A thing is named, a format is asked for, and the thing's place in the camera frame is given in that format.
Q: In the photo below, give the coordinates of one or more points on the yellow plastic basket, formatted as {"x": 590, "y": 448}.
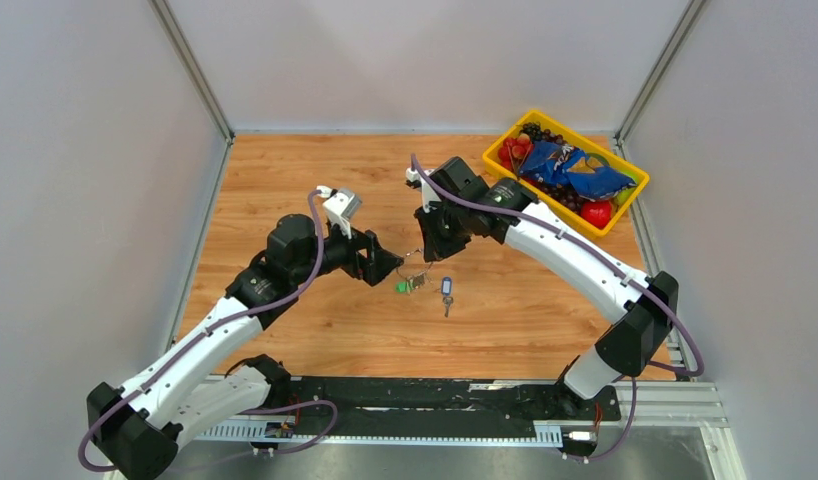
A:
{"x": 494, "y": 168}

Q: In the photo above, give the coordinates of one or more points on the green fruit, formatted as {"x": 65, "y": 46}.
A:
{"x": 623, "y": 195}

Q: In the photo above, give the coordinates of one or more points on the silver metal keyring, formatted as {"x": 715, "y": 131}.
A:
{"x": 414, "y": 269}

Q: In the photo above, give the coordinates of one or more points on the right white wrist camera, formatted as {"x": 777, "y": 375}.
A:
{"x": 415, "y": 179}

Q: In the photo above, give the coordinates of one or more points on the green key tag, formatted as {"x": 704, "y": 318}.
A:
{"x": 403, "y": 287}

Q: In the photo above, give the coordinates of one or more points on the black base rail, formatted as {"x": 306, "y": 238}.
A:
{"x": 416, "y": 411}

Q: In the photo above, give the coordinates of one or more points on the red apple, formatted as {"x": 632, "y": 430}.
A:
{"x": 597, "y": 213}

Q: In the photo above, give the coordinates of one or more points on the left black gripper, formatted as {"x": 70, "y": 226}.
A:
{"x": 379, "y": 261}

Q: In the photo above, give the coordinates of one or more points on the blue key tag with key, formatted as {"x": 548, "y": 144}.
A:
{"x": 446, "y": 290}

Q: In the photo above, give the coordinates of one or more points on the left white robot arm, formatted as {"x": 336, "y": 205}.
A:
{"x": 141, "y": 425}

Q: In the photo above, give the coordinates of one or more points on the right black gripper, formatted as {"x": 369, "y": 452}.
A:
{"x": 435, "y": 247}

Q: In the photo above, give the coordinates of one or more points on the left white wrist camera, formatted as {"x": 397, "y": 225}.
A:
{"x": 340, "y": 205}

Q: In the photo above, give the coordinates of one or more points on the dark grape bunch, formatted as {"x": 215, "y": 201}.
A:
{"x": 564, "y": 197}

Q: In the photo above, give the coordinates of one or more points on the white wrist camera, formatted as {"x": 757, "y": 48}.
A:
{"x": 415, "y": 179}
{"x": 340, "y": 205}

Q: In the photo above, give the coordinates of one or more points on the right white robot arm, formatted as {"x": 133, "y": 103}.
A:
{"x": 640, "y": 309}

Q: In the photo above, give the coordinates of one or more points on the blue snack bag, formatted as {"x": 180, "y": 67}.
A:
{"x": 590, "y": 175}

